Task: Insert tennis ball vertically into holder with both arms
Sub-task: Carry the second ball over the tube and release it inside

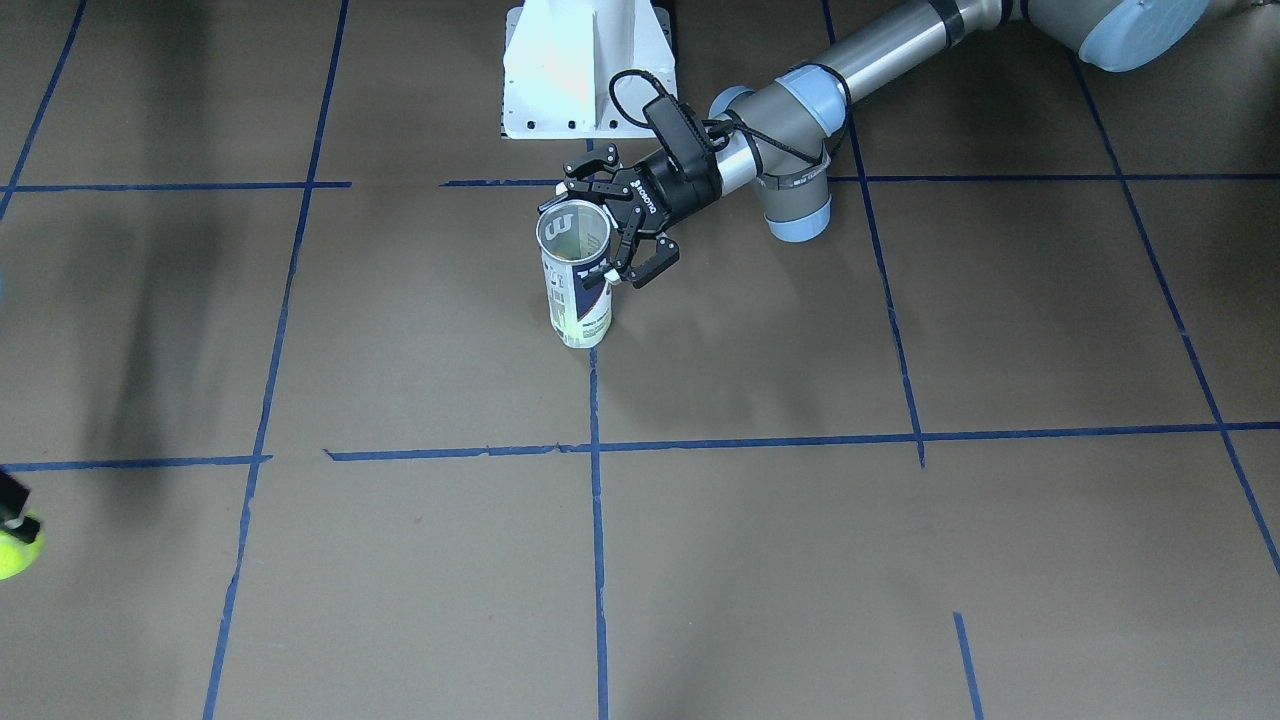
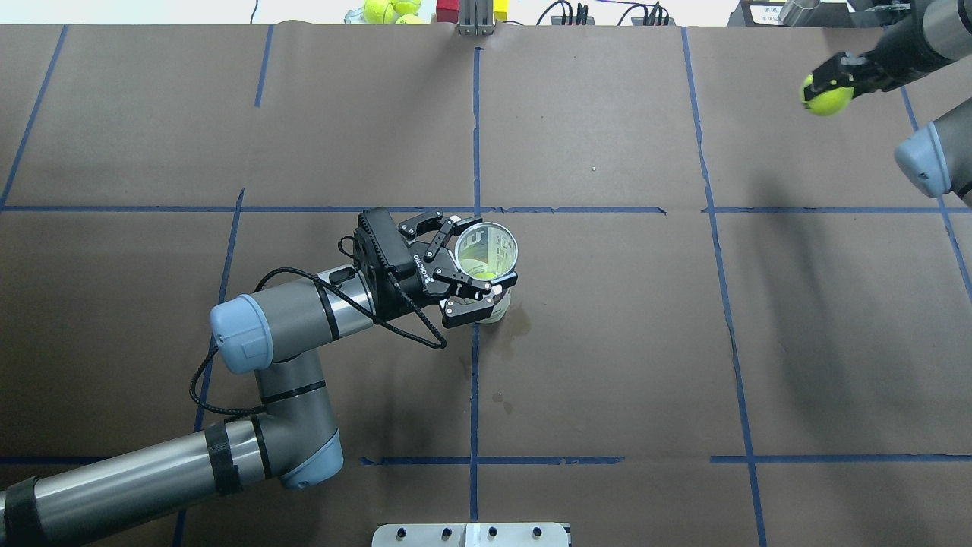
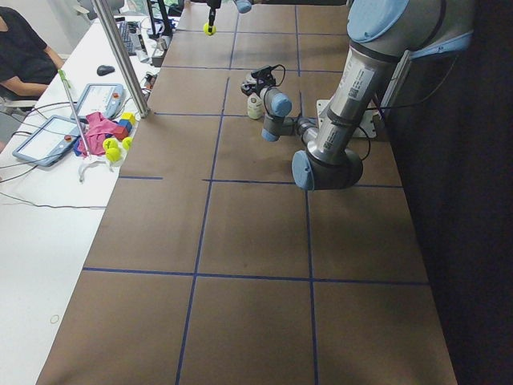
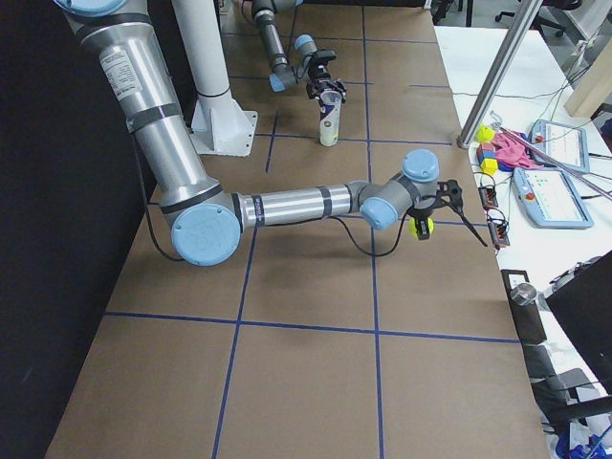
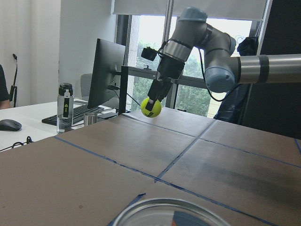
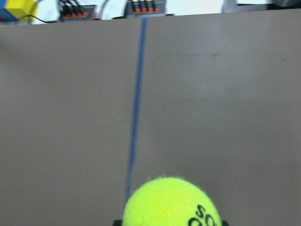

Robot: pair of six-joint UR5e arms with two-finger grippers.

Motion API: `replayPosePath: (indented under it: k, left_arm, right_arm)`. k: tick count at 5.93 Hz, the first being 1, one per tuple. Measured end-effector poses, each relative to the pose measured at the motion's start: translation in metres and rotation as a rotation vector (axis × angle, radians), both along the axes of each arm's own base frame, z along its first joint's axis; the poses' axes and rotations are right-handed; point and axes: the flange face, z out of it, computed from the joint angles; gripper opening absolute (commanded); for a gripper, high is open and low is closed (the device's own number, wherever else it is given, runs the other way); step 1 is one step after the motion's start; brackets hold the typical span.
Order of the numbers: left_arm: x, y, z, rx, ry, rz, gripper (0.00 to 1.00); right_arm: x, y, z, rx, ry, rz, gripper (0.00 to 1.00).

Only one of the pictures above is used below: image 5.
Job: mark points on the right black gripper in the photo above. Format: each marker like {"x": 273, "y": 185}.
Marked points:
{"x": 169, "y": 70}

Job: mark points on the yellow tennis ball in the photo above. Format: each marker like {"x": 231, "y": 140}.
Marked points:
{"x": 150, "y": 110}

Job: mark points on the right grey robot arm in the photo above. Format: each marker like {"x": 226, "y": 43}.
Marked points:
{"x": 222, "y": 70}

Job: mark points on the black computer monitor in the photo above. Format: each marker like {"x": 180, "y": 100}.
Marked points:
{"x": 105, "y": 83}

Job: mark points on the small metal cup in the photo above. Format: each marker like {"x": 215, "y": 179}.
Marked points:
{"x": 90, "y": 118}

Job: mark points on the black keyboard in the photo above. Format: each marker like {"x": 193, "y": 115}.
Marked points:
{"x": 78, "y": 114}

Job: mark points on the clear water bottle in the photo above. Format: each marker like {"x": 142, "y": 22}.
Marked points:
{"x": 64, "y": 107}

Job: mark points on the person in black shirt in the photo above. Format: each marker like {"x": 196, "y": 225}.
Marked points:
{"x": 4, "y": 95}

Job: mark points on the black computer mouse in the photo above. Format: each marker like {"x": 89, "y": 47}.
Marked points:
{"x": 10, "y": 125}

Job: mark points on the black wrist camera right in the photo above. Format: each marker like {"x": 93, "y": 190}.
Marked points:
{"x": 149, "y": 53}

